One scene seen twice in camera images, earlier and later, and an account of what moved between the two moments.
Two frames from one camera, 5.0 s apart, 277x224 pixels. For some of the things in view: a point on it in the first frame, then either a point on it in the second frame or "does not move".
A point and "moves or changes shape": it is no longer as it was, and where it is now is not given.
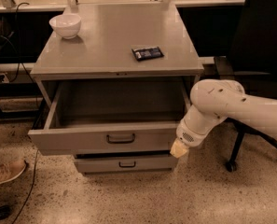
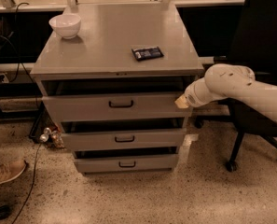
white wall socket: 6,79 does not move
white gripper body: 186,134 → 191,99
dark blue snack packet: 146,53 does not move
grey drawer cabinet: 113,113 does not move
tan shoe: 6,170 does not move
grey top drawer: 102,118 moves or changes shape
